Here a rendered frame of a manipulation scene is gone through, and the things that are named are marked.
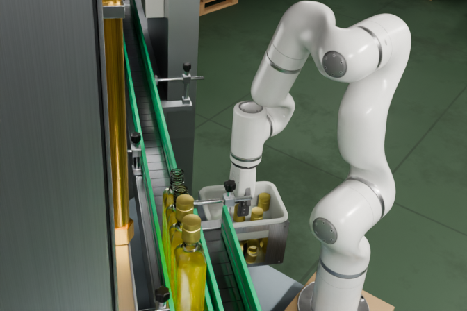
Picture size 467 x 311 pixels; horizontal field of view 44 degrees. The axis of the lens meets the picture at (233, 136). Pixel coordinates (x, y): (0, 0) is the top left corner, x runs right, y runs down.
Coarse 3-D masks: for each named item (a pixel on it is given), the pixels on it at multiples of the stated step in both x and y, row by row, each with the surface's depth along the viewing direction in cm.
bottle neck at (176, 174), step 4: (176, 168) 122; (172, 172) 121; (176, 172) 123; (180, 172) 122; (172, 176) 121; (176, 176) 120; (180, 176) 120; (172, 180) 121; (176, 180) 121; (180, 180) 121; (172, 184) 122; (176, 184) 121; (180, 184) 122; (172, 188) 122; (172, 192) 123
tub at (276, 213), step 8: (256, 184) 169; (264, 184) 169; (272, 184) 169; (200, 192) 164; (208, 192) 166; (216, 192) 167; (224, 192) 167; (256, 192) 170; (272, 192) 167; (256, 200) 171; (272, 200) 167; (280, 200) 163; (208, 208) 169; (216, 208) 169; (232, 208) 170; (272, 208) 167; (280, 208) 161; (208, 216) 155; (216, 216) 166; (248, 216) 167; (264, 216) 168; (272, 216) 167; (280, 216) 161; (240, 224) 154; (248, 224) 154; (256, 224) 155; (264, 224) 156
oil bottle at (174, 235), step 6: (174, 228) 114; (168, 234) 117; (174, 234) 113; (180, 234) 113; (168, 240) 118; (174, 240) 113; (180, 240) 113; (168, 246) 119; (174, 246) 113; (168, 252) 120; (168, 258) 120; (168, 264) 121; (168, 270) 122
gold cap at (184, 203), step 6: (180, 198) 111; (186, 198) 111; (192, 198) 111; (180, 204) 110; (186, 204) 110; (192, 204) 111; (180, 210) 110; (186, 210) 110; (192, 210) 112; (180, 216) 111
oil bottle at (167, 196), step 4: (168, 188) 125; (164, 192) 125; (168, 192) 124; (164, 196) 124; (168, 196) 123; (172, 196) 123; (164, 200) 124; (168, 200) 122; (172, 200) 122; (164, 204) 124; (168, 204) 122; (164, 208) 124; (164, 212) 125; (164, 216) 125; (164, 220) 126; (164, 224) 127; (164, 228) 127; (164, 232) 128; (164, 236) 128; (164, 240) 129; (164, 244) 129; (164, 248) 130; (164, 252) 131
